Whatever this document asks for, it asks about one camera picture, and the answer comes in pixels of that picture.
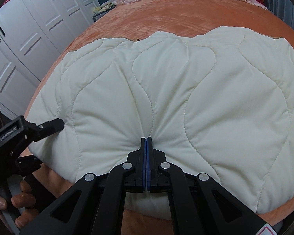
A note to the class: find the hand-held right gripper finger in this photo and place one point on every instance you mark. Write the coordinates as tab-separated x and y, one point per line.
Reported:
145	151
149	151

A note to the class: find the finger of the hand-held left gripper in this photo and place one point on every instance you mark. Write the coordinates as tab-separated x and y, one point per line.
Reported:
30	165
47	126

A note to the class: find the white quilted jacket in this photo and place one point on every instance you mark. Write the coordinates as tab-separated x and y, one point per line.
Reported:
186	102

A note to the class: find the person's left hand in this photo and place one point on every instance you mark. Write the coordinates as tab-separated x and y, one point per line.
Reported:
24	200

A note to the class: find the white wardrobe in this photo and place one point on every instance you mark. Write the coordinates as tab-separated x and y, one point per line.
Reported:
31	34

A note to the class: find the dark nightstand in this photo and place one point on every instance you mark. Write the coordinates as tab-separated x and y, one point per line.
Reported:
101	16

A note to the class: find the yellowish crumpled cloth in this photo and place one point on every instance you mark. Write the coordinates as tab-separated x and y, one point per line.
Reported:
104	6

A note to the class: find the red paper cutout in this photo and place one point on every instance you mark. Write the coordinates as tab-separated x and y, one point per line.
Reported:
7	0

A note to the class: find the orange plush bed blanket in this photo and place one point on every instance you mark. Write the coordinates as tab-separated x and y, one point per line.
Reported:
174	14

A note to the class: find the blue-grey curtain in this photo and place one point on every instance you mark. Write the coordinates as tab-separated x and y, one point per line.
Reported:
284	12

